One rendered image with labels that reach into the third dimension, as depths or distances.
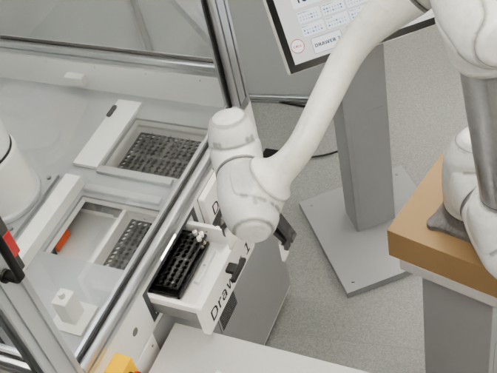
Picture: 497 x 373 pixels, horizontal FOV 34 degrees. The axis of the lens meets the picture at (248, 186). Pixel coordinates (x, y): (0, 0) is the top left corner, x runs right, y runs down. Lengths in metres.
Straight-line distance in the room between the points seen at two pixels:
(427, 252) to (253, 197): 0.66
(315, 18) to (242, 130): 0.87
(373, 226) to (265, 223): 1.67
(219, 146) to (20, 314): 0.50
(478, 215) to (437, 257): 0.33
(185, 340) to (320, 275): 1.11
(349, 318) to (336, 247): 0.31
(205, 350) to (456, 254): 0.65
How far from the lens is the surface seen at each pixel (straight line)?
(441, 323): 2.33
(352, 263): 3.04
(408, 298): 2.98
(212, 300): 1.94
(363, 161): 2.88
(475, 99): 1.48
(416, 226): 2.05
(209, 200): 2.14
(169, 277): 2.00
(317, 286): 3.04
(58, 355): 1.72
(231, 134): 1.59
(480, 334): 2.28
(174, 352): 2.05
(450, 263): 2.02
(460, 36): 1.33
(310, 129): 1.50
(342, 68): 1.52
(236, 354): 2.00
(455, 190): 1.88
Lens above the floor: 2.42
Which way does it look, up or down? 45 degrees down
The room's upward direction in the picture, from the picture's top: 14 degrees counter-clockwise
